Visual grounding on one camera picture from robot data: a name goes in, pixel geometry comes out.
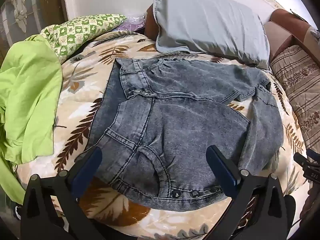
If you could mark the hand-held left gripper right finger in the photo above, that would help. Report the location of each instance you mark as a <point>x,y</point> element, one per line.
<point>221,171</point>

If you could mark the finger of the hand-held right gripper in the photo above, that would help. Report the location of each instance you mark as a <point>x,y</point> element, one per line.
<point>311,170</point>

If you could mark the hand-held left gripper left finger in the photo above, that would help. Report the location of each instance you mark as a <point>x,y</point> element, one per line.
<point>87,163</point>

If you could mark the grey-blue denim pants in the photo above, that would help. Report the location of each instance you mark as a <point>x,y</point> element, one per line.
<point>180,120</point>

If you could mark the cream leaf print blanket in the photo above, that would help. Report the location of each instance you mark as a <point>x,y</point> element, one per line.
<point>82,92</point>

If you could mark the brown striped floral pillow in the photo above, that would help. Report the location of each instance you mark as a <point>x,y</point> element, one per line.
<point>297,85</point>

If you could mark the lime green cloth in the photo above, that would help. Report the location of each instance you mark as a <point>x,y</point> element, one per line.
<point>30,92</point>

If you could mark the green checkered pillow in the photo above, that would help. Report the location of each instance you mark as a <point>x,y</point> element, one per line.
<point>80,30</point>

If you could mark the brown patchwork cushion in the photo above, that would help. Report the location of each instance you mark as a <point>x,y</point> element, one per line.
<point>287,30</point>

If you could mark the purple plastic bag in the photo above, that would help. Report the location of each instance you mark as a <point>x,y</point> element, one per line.
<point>133,22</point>

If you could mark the grey pillow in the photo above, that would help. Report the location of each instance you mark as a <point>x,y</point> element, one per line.
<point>210,22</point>

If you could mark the dark brown pillow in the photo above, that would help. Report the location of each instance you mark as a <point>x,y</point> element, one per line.
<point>151,22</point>

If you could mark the patterned glass door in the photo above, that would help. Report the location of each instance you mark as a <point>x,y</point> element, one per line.
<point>15,10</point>

